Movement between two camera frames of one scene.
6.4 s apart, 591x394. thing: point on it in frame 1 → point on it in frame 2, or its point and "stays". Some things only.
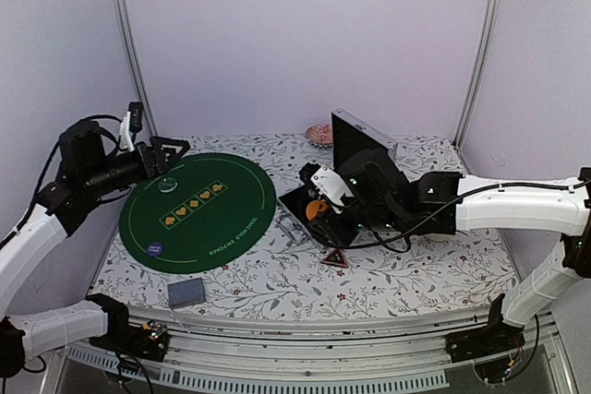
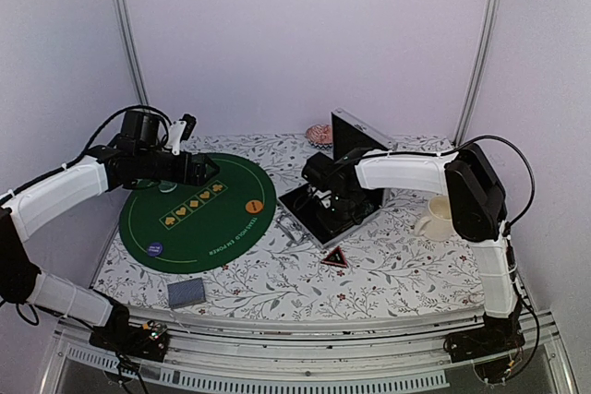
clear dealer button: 167,185 stays
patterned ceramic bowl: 320,136 stays
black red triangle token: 336,257 stays
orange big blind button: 314,208 → 253,206
